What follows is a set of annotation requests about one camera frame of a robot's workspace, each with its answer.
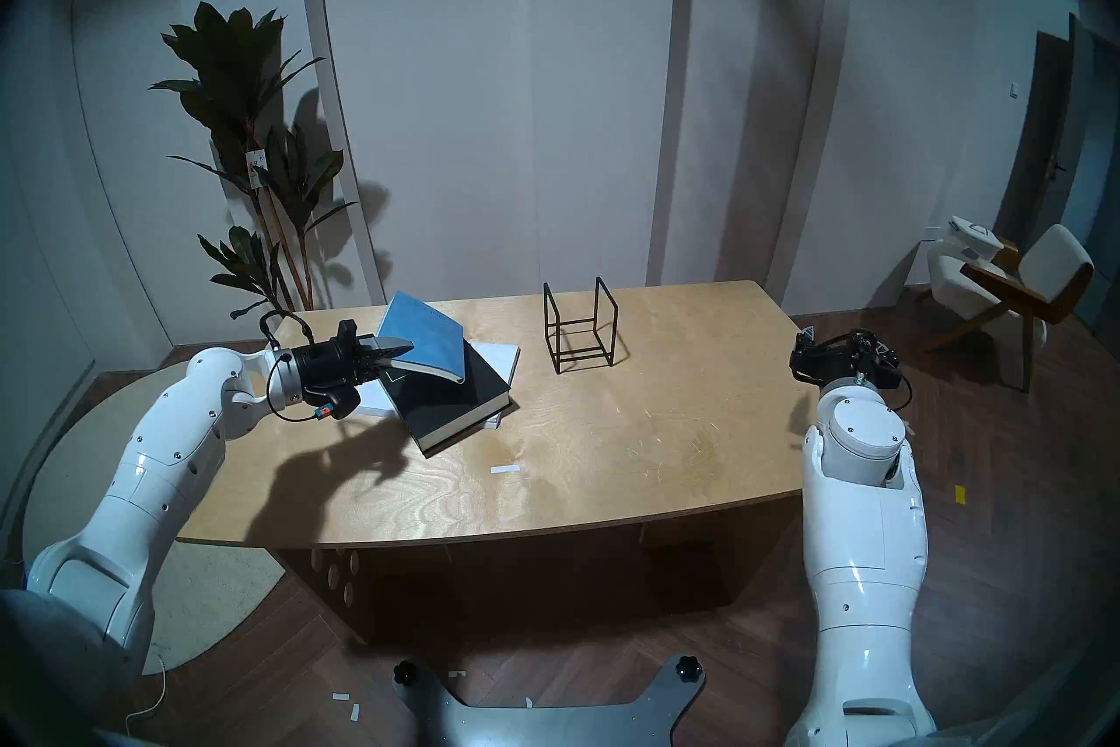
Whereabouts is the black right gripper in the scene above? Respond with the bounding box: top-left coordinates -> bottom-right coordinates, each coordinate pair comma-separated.
790,325 -> 905,387

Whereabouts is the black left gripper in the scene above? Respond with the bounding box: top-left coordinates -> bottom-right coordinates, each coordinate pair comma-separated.
289,321 -> 414,418

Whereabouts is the blue cloth-covered book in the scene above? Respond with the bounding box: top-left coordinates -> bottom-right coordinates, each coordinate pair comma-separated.
376,290 -> 467,386

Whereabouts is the thick black hardcover book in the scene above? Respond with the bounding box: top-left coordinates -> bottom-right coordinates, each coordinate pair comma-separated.
378,341 -> 513,457

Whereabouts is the large white paperback book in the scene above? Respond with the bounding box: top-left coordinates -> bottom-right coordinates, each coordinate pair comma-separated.
350,343 -> 522,429

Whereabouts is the white plastic container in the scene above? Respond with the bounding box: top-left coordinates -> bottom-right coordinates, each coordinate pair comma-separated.
949,216 -> 1005,263

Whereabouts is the white wooden armchair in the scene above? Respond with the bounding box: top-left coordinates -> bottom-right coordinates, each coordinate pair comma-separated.
914,223 -> 1096,394

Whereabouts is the dark door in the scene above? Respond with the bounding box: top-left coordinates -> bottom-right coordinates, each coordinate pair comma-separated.
997,12 -> 1120,335

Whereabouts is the round beige rug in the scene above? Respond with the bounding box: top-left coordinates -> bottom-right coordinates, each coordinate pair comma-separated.
22,354 -> 290,676

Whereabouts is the tall green potted plant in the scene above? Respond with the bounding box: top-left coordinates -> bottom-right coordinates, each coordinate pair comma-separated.
150,1 -> 360,322

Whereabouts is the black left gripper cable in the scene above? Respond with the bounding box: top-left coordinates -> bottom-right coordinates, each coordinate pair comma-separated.
261,308 -> 318,422

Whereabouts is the black wire book stand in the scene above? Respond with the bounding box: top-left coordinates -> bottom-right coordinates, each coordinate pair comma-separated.
542,277 -> 620,375

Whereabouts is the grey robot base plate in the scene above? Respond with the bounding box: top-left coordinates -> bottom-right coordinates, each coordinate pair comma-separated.
391,653 -> 705,747

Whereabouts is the thin white cable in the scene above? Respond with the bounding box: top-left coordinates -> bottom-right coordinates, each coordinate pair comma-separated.
127,649 -> 169,737

